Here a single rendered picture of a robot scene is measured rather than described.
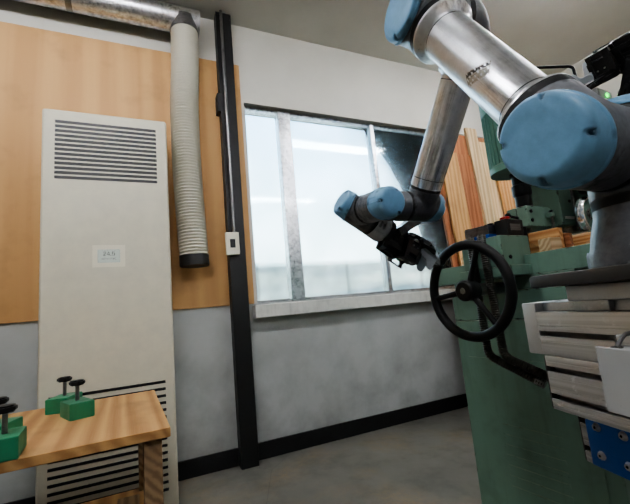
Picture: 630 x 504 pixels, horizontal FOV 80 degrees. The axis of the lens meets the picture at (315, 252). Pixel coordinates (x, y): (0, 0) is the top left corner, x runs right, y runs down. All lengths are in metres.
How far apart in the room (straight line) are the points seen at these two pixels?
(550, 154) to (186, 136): 1.94
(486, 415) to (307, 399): 1.24
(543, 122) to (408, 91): 2.86
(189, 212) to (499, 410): 1.64
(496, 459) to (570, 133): 1.14
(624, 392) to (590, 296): 0.21
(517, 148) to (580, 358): 0.34
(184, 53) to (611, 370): 2.39
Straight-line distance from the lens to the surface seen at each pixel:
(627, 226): 0.65
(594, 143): 0.54
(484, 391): 1.43
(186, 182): 2.15
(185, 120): 2.30
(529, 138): 0.57
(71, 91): 2.54
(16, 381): 2.27
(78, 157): 2.07
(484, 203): 3.29
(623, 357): 0.51
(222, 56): 2.67
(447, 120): 0.93
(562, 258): 1.22
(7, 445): 1.16
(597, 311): 0.69
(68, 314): 1.92
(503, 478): 1.49
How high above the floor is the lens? 0.80
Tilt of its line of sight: 9 degrees up
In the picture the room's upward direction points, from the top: 5 degrees counter-clockwise
